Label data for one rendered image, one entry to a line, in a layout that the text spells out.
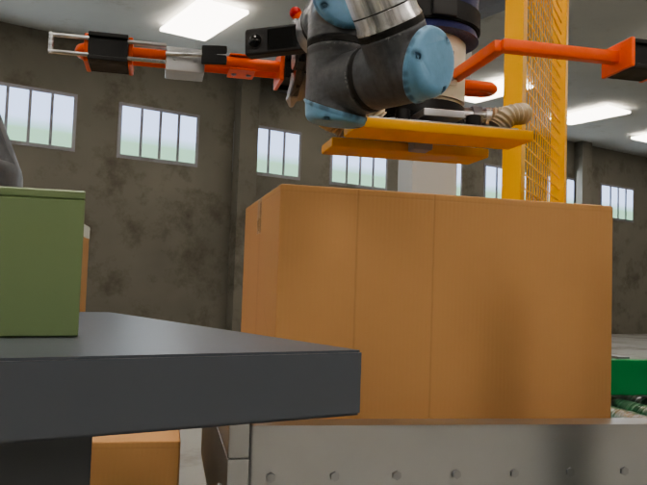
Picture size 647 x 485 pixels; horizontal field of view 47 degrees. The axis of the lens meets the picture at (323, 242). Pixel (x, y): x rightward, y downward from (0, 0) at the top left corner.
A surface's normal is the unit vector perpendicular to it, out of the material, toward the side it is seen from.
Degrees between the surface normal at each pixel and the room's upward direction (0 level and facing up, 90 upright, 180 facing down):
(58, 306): 90
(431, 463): 90
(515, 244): 90
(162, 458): 90
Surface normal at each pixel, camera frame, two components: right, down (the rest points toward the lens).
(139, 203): 0.55, -0.04
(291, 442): 0.21, -0.05
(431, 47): 0.71, 0.05
